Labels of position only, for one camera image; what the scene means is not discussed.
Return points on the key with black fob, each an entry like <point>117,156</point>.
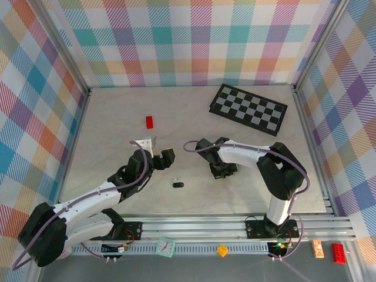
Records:
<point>178,185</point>

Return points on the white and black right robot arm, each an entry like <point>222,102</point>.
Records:
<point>243,155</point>

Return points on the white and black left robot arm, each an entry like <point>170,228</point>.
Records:
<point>88,202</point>

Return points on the small red block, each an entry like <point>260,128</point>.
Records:
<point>150,122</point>

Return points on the black grey folding chessboard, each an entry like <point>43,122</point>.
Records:
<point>249,110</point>

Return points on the black electronics board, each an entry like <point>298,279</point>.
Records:
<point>110,249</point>
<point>276,252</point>

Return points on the teal toy clock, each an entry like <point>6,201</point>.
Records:
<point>165,247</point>

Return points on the yellow toy brick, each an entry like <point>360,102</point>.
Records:
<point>222,250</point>

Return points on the orange tag piece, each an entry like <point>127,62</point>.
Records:
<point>318,249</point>

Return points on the red toy brick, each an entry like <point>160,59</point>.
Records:
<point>339,254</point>

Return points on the aluminium table side rail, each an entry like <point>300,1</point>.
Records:
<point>73,147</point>
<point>313,147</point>

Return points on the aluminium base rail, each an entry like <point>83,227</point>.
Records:
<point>191,227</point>

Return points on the aluminium frame post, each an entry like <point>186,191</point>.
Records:
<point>320,44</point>
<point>65,48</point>

